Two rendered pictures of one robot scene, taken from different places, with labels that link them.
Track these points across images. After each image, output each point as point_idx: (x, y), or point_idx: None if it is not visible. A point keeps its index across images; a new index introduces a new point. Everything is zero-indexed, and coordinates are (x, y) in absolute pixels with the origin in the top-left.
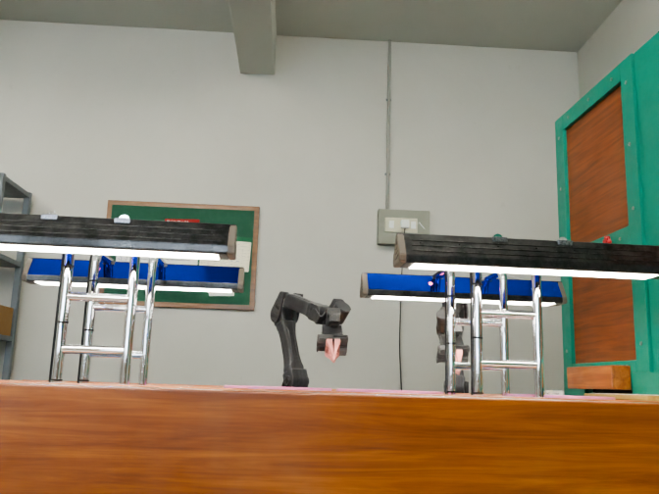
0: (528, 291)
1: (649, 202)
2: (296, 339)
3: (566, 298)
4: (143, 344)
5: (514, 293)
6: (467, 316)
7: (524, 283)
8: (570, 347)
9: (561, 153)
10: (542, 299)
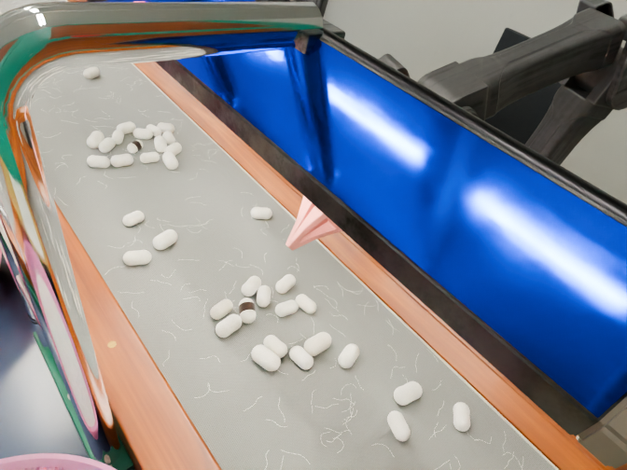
0: (411, 214)
1: None
2: (320, 4)
3: (624, 452)
4: None
5: (334, 178)
6: (616, 91)
7: (445, 153)
8: None
9: None
10: (450, 315)
